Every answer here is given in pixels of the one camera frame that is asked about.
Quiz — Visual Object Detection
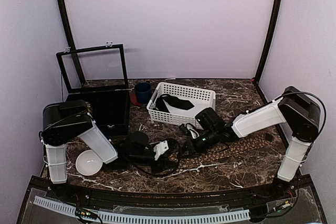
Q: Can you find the right black frame post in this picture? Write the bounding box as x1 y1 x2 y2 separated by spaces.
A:
251 0 286 84

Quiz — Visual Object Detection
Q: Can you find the black glass-lid display box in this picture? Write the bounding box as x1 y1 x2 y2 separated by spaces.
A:
56 44 130 137

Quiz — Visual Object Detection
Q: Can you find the red round coaster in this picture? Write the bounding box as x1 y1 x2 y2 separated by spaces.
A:
130 91 142 107

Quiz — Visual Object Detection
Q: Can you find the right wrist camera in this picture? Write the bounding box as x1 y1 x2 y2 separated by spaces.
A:
178 123 200 139

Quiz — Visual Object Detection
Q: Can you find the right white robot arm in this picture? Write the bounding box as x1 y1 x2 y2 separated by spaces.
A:
185 86 327 200

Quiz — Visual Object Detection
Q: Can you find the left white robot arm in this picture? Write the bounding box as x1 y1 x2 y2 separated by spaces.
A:
38 100 182 201

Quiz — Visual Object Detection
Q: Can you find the black curved front rail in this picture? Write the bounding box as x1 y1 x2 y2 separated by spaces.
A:
50 166 295 206

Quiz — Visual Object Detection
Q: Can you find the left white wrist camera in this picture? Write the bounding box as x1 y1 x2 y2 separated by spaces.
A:
153 140 169 161

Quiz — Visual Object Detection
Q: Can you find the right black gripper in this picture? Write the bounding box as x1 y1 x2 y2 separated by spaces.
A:
178 128 219 158

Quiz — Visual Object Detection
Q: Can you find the white slotted cable duct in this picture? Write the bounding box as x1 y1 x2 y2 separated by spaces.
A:
33 196 250 223

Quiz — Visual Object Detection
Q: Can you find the left black frame post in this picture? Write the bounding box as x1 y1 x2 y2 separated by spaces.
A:
57 0 85 85

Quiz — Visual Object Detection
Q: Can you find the black frame post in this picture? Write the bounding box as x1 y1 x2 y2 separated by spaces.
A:
57 0 85 85
251 0 286 84

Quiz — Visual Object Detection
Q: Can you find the brown floral patterned tie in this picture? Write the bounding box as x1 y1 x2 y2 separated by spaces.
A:
180 133 275 166

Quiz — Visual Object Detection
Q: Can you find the white bowl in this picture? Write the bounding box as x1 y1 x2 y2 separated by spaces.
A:
76 150 103 176

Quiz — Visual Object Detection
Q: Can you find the dark blue mug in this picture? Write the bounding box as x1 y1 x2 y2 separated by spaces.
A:
134 82 152 104

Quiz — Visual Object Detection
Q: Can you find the black tie in basket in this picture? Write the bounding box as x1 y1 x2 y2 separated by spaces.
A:
155 94 194 113

